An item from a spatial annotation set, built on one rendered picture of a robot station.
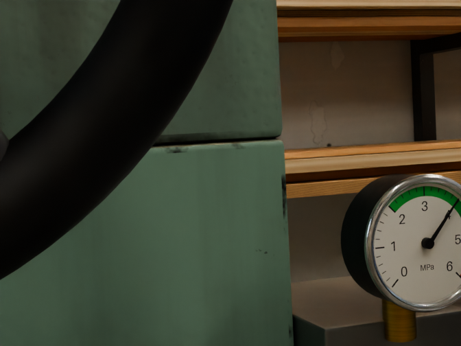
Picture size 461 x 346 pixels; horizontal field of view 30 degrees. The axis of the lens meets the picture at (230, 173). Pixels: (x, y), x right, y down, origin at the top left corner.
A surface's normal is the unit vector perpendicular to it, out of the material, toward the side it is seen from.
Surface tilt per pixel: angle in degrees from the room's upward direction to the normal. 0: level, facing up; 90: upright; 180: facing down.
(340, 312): 0
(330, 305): 0
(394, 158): 91
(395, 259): 90
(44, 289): 90
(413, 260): 90
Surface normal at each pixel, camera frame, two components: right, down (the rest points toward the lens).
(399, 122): 0.33, 0.04
